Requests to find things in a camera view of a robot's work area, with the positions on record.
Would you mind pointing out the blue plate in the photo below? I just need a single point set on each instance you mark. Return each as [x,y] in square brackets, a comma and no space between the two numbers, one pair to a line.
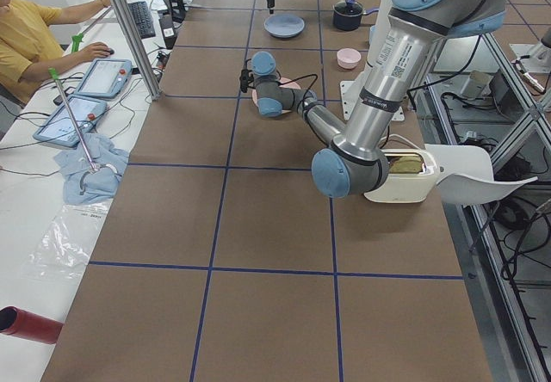
[284,26]

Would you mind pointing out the pink plate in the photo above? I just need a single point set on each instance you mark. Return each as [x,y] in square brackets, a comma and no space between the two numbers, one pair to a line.
[284,83]

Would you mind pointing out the dark blue pot with lid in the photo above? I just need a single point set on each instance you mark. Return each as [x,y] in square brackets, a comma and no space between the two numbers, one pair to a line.
[348,14]

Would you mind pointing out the pink bowl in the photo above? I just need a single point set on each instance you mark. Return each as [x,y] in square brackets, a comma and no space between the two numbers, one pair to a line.
[348,58]

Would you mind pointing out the black keyboard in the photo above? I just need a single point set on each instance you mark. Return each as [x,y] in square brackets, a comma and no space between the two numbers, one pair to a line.
[142,18]

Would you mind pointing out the upper teach pendant tablet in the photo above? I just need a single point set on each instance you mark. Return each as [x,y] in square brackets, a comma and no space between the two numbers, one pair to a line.
[105,78]

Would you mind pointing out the teach pendant tablet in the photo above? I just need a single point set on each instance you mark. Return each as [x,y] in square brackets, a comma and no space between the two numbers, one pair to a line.
[59,129]
[105,78]

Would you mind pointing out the cream toaster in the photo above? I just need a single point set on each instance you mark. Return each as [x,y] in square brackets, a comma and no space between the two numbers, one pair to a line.
[413,173]

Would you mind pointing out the lower teach pendant tablet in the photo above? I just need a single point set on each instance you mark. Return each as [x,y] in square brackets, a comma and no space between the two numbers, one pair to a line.
[59,129]

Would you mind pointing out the green tipped grabber stick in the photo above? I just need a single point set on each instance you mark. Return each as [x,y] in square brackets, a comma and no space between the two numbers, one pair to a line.
[94,167]

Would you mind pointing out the person in yellow shirt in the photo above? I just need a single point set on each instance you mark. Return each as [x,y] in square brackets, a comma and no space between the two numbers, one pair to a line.
[29,49]

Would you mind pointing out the white plastic chair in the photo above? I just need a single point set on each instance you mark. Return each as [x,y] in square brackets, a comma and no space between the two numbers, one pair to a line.
[466,176]

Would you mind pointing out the clear plastic bag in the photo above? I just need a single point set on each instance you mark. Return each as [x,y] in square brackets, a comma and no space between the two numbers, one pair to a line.
[64,251]

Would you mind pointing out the red cylinder tube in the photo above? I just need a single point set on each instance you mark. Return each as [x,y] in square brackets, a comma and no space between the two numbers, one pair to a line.
[23,324]

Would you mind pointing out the aluminium frame post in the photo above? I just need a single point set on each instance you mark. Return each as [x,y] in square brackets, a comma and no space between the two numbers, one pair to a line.
[137,49]

